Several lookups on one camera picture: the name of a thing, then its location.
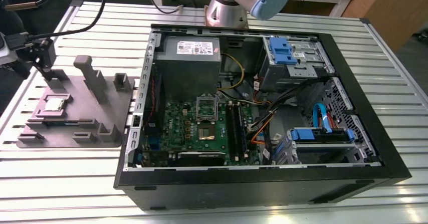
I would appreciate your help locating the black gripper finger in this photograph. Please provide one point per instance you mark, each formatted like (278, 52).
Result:
(21, 71)
(47, 56)

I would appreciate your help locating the CPU with silver top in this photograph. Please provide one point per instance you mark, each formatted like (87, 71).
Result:
(53, 105)

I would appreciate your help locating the CPU socket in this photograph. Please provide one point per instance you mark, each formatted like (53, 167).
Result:
(207, 133)

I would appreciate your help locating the grey plastic parts rack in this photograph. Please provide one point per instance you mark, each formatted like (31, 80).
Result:
(83, 123)

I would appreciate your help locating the grey power supply unit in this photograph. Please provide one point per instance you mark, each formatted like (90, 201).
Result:
(187, 71)

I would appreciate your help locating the green motherboard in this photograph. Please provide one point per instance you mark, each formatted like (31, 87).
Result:
(176, 133)

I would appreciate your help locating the metal locking lever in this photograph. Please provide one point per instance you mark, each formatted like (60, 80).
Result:
(218, 98)

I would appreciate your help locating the black RAM slot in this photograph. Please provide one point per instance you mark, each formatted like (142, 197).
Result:
(230, 128)

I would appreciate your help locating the RAM stick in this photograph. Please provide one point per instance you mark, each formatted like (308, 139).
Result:
(241, 131)

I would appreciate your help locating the blue plastic drive latch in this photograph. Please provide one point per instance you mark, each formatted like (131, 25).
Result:
(282, 51)

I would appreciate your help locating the grey metal drive cage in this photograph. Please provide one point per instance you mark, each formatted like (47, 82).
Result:
(301, 72)

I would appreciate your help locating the black PC case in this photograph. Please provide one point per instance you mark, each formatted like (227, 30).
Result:
(234, 191)

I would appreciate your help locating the hard disk in blue carrier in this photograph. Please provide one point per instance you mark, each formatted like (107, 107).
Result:
(302, 135)

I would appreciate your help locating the grey metal disk bay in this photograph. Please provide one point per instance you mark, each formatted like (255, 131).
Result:
(321, 145)

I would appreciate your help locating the wooden cabinet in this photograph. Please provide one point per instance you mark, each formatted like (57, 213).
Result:
(394, 13)

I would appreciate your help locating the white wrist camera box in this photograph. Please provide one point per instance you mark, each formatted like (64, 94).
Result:
(3, 51)

